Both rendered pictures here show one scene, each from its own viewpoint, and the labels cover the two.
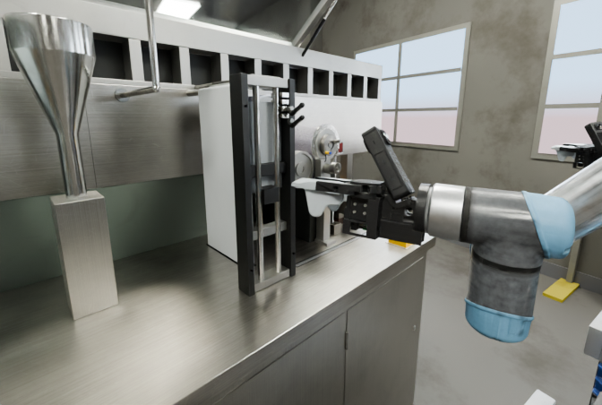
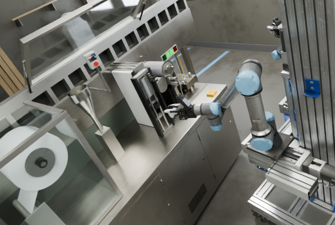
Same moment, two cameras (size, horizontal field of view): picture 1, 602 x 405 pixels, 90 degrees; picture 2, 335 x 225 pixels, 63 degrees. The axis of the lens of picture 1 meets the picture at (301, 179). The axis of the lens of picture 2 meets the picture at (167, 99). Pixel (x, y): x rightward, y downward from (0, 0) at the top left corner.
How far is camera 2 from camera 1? 1.30 m
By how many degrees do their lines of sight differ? 18
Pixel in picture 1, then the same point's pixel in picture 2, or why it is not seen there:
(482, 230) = (204, 113)
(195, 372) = (158, 160)
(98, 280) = (118, 149)
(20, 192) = not seen: hidden behind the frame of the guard
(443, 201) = (196, 109)
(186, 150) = (114, 93)
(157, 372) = (149, 163)
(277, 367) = (178, 153)
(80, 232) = (109, 139)
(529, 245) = (212, 114)
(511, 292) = (213, 122)
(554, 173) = not seen: outside the picture
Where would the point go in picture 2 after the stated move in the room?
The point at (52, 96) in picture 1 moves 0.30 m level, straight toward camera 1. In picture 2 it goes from (88, 109) to (111, 118)
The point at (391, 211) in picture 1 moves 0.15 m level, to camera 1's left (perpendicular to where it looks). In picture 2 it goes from (188, 112) to (166, 120)
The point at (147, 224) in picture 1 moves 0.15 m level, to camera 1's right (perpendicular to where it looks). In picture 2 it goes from (114, 125) to (130, 119)
